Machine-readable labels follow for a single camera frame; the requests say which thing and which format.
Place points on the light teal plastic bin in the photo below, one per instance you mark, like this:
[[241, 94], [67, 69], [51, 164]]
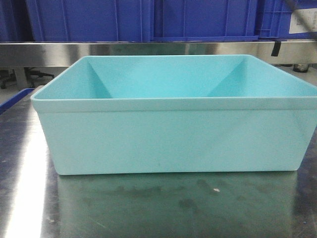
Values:
[[167, 114]]

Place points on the blue crate middle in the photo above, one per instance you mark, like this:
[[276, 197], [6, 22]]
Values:
[[205, 20]]

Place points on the black tape strip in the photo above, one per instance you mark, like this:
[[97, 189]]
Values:
[[276, 49]]

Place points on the blue crate right with label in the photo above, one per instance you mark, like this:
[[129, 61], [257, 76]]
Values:
[[273, 19]]

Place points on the black office chair base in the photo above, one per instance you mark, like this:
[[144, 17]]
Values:
[[23, 77]]

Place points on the large blue crate left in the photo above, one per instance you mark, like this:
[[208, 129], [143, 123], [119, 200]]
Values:
[[76, 20]]

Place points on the white paper label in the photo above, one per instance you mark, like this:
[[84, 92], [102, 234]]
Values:
[[303, 21]]

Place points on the stainless steel shelf rail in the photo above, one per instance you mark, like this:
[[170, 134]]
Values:
[[65, 54]]

